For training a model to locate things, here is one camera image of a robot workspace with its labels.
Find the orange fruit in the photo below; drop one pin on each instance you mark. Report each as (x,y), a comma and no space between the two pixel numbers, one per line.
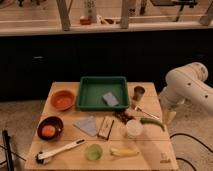
(48,131)

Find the orange red bowl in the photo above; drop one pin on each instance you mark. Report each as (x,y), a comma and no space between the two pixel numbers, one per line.
(62,100)

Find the white plastic cup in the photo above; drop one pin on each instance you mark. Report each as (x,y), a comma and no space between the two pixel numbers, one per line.
(133,128)

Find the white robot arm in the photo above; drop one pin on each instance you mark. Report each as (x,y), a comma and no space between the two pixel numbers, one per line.
(186,82)

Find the metal cup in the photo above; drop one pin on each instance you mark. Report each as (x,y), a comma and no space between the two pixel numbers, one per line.
(138,93)

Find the green chili pepper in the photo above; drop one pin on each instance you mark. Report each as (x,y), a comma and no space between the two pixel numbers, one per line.
(152,121)

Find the red background object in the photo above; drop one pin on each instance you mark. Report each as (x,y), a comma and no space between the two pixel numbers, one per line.
(85,21)

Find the grey blue towel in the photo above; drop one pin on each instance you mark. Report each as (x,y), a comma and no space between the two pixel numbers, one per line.
(87,125)

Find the green round lid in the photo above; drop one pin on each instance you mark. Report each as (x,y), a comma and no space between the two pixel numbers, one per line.
(94,152)

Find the brown chocolate piece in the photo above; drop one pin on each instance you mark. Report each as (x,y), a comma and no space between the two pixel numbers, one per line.
(123,116)

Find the green plastic tray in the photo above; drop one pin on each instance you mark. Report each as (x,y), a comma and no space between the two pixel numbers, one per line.
(93,88)

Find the black tripod stand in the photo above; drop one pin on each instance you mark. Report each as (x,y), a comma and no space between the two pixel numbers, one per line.
(13,161)

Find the wooden brown box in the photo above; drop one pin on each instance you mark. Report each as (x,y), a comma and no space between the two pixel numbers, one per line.
(106,127)

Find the dark maroon bowl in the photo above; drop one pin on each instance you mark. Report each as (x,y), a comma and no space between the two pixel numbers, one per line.
(54,121)

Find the yellow banana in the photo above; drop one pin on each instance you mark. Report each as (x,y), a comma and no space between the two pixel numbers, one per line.
(123,152)

